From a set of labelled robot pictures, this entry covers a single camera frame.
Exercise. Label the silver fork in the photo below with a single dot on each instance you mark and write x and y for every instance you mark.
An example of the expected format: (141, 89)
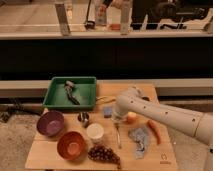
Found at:
(118, 135)

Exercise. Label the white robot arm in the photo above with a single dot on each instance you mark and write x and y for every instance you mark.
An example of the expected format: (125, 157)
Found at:
(195, 124)

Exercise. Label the purple bowl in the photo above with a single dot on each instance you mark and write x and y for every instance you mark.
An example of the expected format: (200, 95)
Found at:
(50, 123)

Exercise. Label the orange bowl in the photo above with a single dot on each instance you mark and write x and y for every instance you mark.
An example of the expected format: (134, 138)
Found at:
(71, 145)

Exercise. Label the green plastic tray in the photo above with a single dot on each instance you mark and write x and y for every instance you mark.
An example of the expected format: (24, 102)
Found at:
(84, 91)

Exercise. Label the blue sponge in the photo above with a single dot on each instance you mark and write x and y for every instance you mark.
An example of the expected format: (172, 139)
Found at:
(107, 111)

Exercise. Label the grey tool in tray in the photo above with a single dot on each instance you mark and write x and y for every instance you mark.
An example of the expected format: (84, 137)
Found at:
(69, 89)

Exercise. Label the orange fruit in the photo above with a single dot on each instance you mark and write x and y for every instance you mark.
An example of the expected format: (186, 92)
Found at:
(131, 117)

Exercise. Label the small metal cup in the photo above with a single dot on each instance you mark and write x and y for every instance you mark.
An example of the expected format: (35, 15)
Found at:
(83, 118)

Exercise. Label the white cup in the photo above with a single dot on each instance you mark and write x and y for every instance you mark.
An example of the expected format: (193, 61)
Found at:
(95, 132)

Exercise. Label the orange carrot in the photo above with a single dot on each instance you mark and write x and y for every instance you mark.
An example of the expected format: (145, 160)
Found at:
(155, 130)

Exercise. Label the grey blue cloth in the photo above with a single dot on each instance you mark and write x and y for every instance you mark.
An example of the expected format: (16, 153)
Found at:
(142, 139)

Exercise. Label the wooden board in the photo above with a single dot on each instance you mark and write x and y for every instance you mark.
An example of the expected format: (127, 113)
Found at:
(43, 153)

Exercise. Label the bunch of dark grapes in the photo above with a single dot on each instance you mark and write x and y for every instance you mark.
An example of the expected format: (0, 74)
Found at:
(100, 153)

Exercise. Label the wooden handled utensil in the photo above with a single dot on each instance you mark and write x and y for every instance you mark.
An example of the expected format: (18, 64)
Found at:
(105, 99)

